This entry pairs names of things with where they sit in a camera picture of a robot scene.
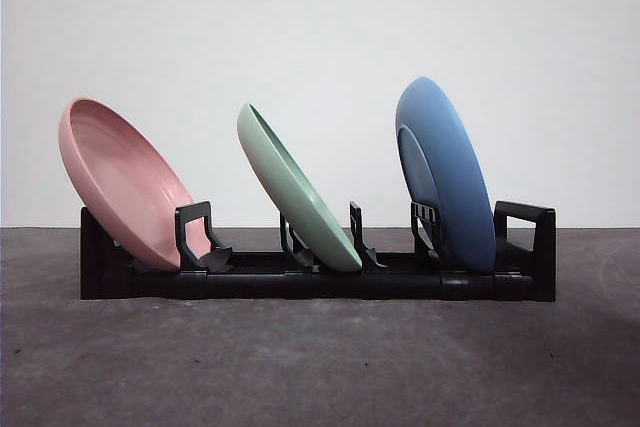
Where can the green round plate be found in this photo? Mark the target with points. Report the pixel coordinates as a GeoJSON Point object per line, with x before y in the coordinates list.
{"type": "Point", "coordinates": [290, 187]}

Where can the blue round plate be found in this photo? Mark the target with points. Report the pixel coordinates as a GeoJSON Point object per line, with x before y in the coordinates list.
{"type": "Point", "coordinates": [457, 167]}

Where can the pink round plate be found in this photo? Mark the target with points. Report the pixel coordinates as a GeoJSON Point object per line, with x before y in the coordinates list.
{"type": "Point", "coordinates": [120, 172]}

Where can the black plastic dish rack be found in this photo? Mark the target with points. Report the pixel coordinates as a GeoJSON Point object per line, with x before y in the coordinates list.
{"type": "Point", "coordinates": [350, 284]}

